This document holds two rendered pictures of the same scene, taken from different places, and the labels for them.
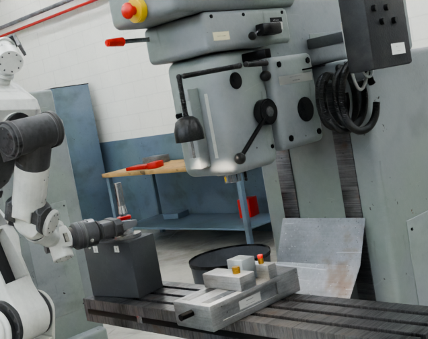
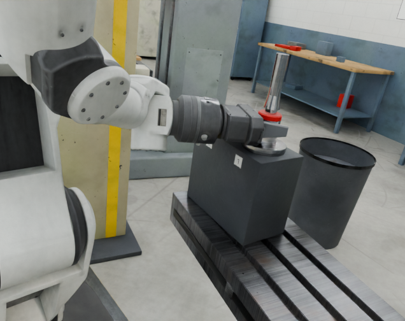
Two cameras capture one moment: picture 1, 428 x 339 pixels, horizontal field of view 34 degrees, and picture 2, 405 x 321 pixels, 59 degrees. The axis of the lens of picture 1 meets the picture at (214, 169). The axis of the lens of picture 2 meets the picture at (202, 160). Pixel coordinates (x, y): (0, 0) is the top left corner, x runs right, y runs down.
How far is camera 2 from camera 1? 161 cm
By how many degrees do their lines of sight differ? 23
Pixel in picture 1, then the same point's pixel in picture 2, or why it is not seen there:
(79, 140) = (253, 14)
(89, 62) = not seen: outside the picture
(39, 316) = (48, 255)
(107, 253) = (223, 157)
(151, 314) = (250, 306)
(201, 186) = (318, 74)
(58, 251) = (140, 136)
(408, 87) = not seen: outside the picture
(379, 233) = not seen: outside the picture
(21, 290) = (27, 199)
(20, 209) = not seen: outside the picture
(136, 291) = (242, 235)
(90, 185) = (248, 46)
